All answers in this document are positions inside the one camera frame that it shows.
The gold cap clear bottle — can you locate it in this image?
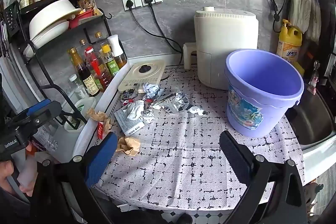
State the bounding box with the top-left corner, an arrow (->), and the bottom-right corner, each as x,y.
79,39 -> 93,56
95,32 -> 111,52

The bluish crumpled paper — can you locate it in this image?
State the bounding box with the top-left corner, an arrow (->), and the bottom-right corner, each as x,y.
143,83 -> 164,101

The white air fryer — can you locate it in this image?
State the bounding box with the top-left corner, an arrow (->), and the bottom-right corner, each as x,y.
183,7 -> 259,90

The white top oil sprayer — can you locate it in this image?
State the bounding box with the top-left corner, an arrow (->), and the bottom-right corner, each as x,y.
108,34 -> 128,69

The long silver foil wrapper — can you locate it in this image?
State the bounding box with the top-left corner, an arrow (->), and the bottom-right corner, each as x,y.
157,91 -> 196,113

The large white bowl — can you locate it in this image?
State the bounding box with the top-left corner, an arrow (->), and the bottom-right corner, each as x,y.
29,0 -> 82,41

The purple plastic bucket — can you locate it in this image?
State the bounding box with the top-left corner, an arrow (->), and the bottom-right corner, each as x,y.
224,49 -> 305,138

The yellow detergent bottle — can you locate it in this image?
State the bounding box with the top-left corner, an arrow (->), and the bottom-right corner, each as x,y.
276,19 -> 302,63

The cream kettle base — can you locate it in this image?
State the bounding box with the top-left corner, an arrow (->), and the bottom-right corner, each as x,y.
118,59 -> 167,93

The yellow cap green label bottle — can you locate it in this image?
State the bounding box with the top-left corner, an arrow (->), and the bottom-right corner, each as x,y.
101,45 -> 121,77

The white plate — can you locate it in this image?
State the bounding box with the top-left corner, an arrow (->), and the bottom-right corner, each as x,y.
29,20 -> 70,47

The black power cable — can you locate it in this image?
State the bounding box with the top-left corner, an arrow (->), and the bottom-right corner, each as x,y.
144,0 -> 184,81
125,0 -> 184,54

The red plastic container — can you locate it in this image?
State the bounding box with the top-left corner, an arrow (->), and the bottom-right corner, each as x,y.
69,9 -> 94,29

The brown crumpled paper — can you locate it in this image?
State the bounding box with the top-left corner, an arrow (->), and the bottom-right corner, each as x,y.
87,108 -> 112,132
115,135 -> 141,157

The flat printed packet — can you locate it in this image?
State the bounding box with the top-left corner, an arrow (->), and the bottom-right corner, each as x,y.
114,106 -> 145,136

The brown snack packet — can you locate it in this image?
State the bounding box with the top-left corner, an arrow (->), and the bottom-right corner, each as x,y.
78,0 -> 103,16

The clear bottle white cap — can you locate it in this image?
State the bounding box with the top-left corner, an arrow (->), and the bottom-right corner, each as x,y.
69,74 -> 90,100

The patterned white table mat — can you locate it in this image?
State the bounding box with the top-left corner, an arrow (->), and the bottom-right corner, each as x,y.
75,64 -> 306,205

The red cap oil bottle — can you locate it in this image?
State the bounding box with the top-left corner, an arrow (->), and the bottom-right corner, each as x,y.
84,47 -> 112,92

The person's left hand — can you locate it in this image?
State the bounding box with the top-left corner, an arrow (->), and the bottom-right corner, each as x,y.
0,151 -> 38,194

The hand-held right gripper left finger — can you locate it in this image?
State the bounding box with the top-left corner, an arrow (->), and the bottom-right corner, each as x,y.
33,132 -> 118,224

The printed foil wrapper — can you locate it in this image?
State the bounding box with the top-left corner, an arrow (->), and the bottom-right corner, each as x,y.
121,89 -> 139,105

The white crumpled paper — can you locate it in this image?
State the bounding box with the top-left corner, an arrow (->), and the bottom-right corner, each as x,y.
127,100 -> 145,121

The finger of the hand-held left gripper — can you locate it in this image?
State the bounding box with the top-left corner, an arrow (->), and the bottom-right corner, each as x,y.
5,102 -> 63,132
14,99 -> 51,119

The black and white wrapper scrap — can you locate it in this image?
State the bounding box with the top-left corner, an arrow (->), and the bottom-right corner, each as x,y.
188,106 -> 208,116

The white plastic container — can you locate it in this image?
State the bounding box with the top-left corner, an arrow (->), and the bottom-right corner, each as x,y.
64,97 -> 97,132

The black utensil holder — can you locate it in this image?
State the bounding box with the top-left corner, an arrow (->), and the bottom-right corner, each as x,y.
3,2 -> 20,31

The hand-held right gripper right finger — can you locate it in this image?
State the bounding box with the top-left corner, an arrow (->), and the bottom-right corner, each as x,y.
219,130 -> 307,224

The stainless steel sink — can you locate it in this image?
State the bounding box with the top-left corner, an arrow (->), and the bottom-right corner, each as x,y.
286,82 -> 336,151

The dark soy sauce bottle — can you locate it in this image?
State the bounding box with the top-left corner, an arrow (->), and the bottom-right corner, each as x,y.
68,47 -> 100,97

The red packet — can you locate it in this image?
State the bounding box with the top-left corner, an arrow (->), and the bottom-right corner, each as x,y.
97,122 -> 107,139

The pink hanging charm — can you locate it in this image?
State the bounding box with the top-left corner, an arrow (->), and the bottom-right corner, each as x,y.
310,61 -> 319,94

